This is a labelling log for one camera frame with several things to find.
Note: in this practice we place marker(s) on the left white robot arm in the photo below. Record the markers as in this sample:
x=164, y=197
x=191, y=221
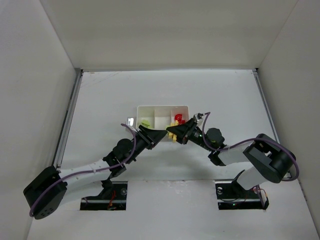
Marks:
x=53, y=187

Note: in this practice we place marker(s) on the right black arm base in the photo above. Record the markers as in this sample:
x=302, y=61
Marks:
x=231, y=196

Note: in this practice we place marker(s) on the aluminium rail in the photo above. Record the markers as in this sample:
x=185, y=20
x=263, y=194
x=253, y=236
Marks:
x=67, y=121
x=271, y=122

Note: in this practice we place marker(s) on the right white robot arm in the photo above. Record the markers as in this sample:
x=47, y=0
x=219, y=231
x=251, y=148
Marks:
x=270, y=161

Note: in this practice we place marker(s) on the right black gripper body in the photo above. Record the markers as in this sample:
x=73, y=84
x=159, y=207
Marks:
x=185, y=134

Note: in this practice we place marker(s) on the white three-compartment container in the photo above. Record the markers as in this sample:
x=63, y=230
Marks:
x=160, y=116

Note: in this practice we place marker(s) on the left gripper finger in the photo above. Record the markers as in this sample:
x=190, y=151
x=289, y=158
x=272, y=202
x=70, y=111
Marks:
x=152, y=135
x=152, y=144

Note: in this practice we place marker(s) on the red round lego piece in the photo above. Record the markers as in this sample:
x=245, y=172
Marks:
x=178, y=118

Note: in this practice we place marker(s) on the green lego brick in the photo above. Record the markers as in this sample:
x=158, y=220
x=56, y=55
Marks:
x=145, y=123

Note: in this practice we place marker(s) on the left aluminium rail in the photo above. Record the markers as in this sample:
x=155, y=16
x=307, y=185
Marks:
x=67, y=121

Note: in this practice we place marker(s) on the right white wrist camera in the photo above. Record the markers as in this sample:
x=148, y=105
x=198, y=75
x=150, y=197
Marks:
x=198, y=118

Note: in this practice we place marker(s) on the right aluminium rail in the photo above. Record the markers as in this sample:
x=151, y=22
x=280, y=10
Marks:
x=271, y=122

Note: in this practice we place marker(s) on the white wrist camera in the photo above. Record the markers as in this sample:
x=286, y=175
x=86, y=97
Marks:
x=198, y=118
x=131, y=123

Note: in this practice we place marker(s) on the yellow lego piece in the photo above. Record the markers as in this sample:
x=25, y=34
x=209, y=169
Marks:
x=173, y=124

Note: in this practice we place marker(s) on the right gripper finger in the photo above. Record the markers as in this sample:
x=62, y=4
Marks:
x=182, y=136
x=189, y=125

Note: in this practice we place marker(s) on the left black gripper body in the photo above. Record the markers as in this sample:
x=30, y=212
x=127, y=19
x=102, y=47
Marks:
x=146, y=137

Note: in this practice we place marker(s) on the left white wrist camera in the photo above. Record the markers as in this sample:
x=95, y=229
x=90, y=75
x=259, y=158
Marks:
x=131, y=123

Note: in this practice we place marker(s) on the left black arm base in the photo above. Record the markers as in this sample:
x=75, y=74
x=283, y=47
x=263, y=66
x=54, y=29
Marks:
x=112, y=199

